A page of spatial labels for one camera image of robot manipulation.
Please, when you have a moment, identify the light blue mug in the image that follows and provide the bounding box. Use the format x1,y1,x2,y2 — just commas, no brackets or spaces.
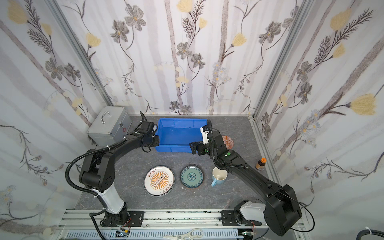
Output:
211,167,228,187

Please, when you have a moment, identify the orange sunburst plate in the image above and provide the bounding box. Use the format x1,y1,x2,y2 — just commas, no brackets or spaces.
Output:
144,166,175,197

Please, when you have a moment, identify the silver metal case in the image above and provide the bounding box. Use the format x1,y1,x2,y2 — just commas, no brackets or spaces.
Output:
87,107,132,147

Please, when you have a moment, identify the red patterned bowl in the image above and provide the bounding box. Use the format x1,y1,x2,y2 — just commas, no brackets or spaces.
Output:
222,136,234,150

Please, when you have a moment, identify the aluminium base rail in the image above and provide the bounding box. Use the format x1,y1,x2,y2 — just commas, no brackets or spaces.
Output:
53,209,309,240

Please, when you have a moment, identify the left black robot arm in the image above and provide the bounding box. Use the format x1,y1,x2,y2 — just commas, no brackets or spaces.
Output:
65,113,160,228

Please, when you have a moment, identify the teal patterned small plate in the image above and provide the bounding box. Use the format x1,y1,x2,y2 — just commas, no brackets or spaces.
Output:
180,165,204,189

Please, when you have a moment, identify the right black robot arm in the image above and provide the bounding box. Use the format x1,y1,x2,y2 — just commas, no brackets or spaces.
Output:
190,120,302,237

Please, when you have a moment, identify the blue plastic bin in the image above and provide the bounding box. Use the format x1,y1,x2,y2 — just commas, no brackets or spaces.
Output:
155,118,207,153

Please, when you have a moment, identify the brown bottle orange cap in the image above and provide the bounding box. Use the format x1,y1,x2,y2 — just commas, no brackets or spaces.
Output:
255,158,267,171

